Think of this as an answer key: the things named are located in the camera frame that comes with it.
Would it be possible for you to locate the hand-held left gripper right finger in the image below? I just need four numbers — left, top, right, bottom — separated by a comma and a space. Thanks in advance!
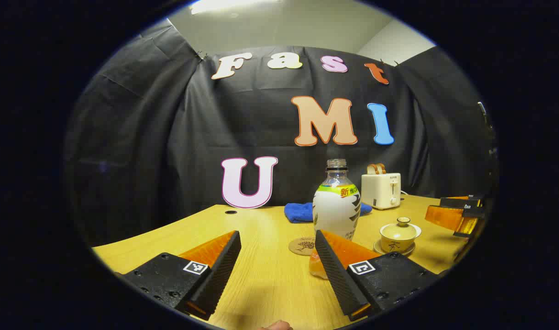
315, 230, 440, 321

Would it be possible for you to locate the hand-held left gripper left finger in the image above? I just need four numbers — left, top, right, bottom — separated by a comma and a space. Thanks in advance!
121, 231, 242, 321

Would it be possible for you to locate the round cork coaster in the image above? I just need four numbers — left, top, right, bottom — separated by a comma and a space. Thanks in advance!
288, 236, 317, 256

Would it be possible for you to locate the cream teacup lid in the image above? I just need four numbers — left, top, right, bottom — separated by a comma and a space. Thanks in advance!
383, 217, 418, 239

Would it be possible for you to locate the cream ceramic teacup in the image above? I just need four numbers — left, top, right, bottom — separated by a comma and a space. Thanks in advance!
379, 224, 422, 253

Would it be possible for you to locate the white label water bottle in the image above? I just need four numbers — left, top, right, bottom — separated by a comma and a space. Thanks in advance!
309, 159, 361, 280

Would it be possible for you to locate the blue cloth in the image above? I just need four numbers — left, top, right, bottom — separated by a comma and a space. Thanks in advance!
284, 202, 373, 224

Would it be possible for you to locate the white toaster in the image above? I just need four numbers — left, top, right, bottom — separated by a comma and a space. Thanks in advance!
361, 173, 402, 210

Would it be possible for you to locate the black backdrop cloth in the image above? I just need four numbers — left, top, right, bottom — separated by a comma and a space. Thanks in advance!
65, 21, 498, 246

